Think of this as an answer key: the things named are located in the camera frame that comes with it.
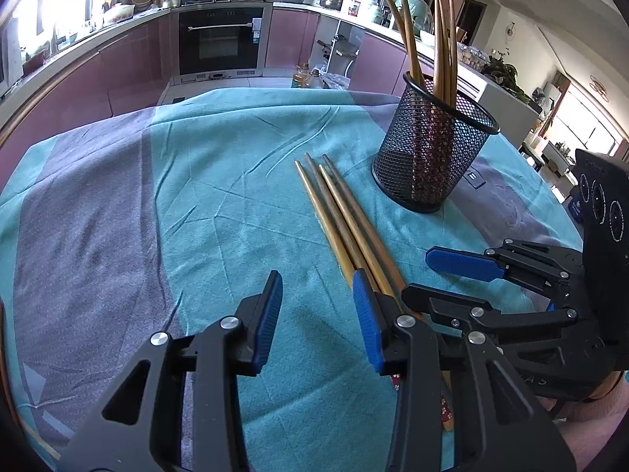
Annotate green leafy plant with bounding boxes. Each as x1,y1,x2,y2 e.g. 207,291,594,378
482,49,528,101

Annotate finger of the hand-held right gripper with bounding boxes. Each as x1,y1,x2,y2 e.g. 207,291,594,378
401,282,581,341
425,238,585,292

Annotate person's right forearm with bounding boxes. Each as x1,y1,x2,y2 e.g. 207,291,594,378
550,369,629,472

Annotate clear food container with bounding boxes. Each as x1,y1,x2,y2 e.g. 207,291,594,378
459,44,487,67

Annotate black built-in oven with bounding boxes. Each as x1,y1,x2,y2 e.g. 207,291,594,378
172,2,272,84

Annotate teal and grey tablecloth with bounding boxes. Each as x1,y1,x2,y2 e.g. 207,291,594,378
0,86,585,472

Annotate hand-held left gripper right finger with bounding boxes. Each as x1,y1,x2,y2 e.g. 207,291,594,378
352,268,577,472

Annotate curtained window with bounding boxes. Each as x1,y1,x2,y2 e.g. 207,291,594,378
543,81,622,158

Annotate white casserole dish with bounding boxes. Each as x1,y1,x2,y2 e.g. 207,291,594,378
103,4,136,23

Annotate green fan in plastic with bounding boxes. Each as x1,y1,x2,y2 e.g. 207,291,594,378
397,0,436,35

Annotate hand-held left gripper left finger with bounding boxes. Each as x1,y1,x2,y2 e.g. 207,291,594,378
58,270,285,472

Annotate black mesh utensil holder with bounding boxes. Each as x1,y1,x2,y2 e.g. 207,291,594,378
371,71,501,214

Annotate pink kitchen base cabinets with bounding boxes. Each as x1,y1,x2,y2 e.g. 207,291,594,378
0,7,180,168

